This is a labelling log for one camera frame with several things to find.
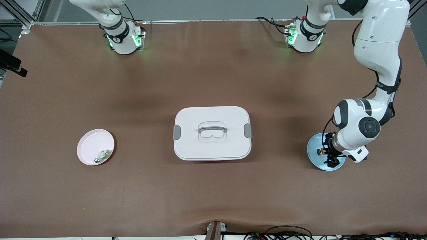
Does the black cable bundle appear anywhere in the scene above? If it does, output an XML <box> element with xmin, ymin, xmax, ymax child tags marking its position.
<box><xmin>334</xmin><ymin>231</ymin><xmax>427</xmax><ymax>240</ymax></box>

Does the brown table mat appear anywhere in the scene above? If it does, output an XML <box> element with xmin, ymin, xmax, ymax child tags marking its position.
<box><xmin>0</xmin><ymin>19</ymin><xmax>427</xmax><ymax>238</ymax></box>

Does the light blue round plate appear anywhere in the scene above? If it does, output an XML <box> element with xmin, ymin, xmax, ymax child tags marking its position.
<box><xmin>307</xmin><ymin>133</ymin><xmax>347</xmax><ymax>171</ymax></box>

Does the black looped cable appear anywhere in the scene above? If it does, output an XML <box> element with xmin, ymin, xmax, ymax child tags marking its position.
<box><xmin>265</xmin><ymin>225</ymin><xmax>313</xmax><ymax>240</ymax></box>

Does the silver table edge rail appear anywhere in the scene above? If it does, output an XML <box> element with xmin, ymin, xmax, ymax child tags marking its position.
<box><xmin>32</xmin><ymin>19</ymin><xmax>359</xmax><ymax>26</ymax></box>

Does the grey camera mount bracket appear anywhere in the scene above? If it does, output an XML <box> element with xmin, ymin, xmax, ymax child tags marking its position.
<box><xmin>205</xmin><ymin>221</ymin><xmax>228</xmax><ymax>240</ymax></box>

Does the pink round plate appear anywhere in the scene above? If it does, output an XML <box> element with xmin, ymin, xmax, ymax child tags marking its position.
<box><xmin>77</xmin><ymin>129</ymin><xmax>115</xmax><ymax>166</ymax></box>

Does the aluminium frame corner post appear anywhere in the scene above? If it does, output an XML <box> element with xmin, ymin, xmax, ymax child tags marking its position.
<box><xmin>0</xmin><ymin>0</ymin><xmax>45</xmax><ymax>30</ymax></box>

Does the green push button switch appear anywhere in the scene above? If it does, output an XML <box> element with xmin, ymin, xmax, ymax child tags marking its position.
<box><xmin>93</xmin><ymin>149</ymin><xmax>112</xmax><ymax>164</ymax></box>

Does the white lidded box grey handle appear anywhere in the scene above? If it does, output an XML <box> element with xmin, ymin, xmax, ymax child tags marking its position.
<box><xmin>173</xmin><ymin>106</ymin><xmax>253</xmax><ymax>161</ymax></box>

